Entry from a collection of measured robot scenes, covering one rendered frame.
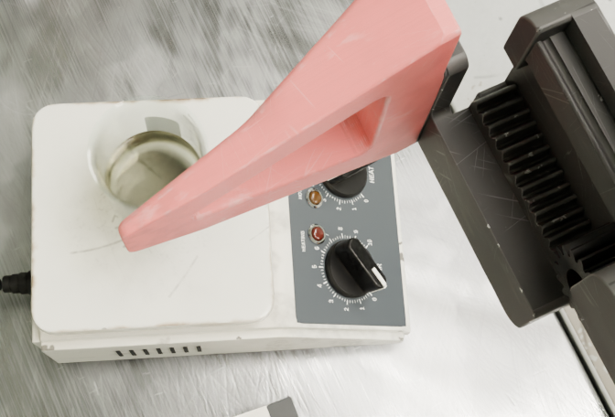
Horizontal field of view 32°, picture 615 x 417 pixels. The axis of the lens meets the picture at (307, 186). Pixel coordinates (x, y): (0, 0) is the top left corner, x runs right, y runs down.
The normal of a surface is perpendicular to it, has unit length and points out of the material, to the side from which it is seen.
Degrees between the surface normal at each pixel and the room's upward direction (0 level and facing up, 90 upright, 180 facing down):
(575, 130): 91
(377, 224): 30
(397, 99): 90
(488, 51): 0
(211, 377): 0
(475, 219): 91
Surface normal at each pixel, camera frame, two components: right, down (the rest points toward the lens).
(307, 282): 0.55, -0.26
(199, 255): 0.06, -0.28
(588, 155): -0.91, 0.40
